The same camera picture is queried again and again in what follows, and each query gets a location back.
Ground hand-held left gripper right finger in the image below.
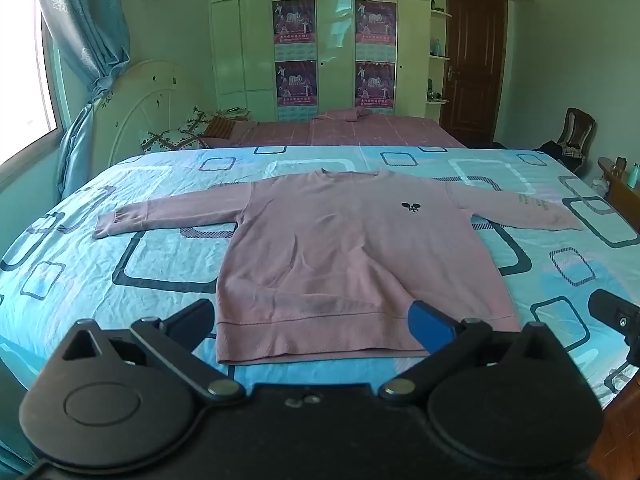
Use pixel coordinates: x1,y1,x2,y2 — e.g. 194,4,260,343
378,301,568,406

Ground dark clothes on chair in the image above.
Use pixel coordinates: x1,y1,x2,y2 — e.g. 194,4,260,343
540,139,587,162

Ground pink checked bedspread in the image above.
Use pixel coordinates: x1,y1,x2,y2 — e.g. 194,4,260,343
207,112,468,150

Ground white round headboard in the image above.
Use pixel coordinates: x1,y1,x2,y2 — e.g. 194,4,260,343
92,59,221,171

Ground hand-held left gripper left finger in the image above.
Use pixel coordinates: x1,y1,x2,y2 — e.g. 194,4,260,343
61,298,247,407

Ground orange striped pillow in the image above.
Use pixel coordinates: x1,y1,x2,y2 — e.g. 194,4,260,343
202,115,236,140

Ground white patterned pillow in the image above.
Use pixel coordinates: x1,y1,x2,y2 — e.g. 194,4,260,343
140,106,216,153

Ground brown wooden door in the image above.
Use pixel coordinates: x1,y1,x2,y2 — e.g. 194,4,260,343
440,0,508,148

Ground white wardrobe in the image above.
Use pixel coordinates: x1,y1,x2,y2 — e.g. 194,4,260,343
206,0,451,123

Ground wooden nightstand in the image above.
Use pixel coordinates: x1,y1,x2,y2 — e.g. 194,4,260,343
597,156,640,233

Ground wall poster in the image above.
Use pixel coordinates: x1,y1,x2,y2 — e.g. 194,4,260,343
273,0,317,59
355,61,396,114
275,60,318,121
355,1,398,60

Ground wooden chair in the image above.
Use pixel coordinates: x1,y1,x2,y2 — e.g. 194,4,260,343
540,107,596,171

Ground window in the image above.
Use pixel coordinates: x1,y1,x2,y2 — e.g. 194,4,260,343
0,7,66,181

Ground white corner shelf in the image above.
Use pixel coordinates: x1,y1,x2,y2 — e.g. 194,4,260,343
426,0,453,109

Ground blue patterned bed sheet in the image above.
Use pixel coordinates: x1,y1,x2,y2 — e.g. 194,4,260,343
0,145,640,461

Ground blue curtain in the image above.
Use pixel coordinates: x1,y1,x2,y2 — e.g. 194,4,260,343
30,0,133,201

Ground pink garment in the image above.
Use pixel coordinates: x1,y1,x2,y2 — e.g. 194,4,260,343
311,106,373,123

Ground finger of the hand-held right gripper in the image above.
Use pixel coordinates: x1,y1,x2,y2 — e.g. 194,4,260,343
587,289,640,348

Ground pink sweatshirt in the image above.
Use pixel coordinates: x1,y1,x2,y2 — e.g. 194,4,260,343
94,169,585,366

